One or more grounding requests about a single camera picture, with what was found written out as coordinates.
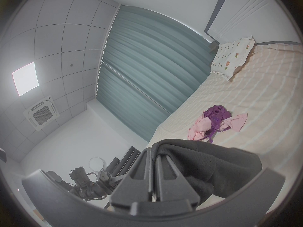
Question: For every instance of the black T-shirt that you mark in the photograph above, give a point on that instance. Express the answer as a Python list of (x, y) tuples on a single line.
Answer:
[(213, 164)]

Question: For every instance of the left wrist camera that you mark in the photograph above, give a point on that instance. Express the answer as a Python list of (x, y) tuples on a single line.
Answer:
[(79, 176)]

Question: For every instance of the white printed pillow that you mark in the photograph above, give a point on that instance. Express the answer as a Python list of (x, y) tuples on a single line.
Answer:
[(230, 55)]

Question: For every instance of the bed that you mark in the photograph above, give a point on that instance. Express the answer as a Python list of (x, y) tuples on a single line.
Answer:
[(260, 91)]

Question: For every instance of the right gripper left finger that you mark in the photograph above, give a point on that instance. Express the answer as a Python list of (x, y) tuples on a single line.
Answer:
[(139, 178)]

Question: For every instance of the square ceiling light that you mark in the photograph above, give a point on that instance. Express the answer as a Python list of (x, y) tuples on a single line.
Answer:
[(25, 78)]

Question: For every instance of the ceiling air conditioner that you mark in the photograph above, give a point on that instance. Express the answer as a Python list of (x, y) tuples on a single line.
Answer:
[(41, 113)]

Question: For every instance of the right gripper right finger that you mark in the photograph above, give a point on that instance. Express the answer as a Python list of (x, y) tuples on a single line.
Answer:
[(170, 185)]

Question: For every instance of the grey bedside table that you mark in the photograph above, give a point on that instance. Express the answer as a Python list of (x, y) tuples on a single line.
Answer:
[(213, 46)]

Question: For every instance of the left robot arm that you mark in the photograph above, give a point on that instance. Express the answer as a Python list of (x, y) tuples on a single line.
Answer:
[(94, 190)]

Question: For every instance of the pile of clothes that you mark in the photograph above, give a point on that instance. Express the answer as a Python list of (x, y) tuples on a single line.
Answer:
[(213, 122)]

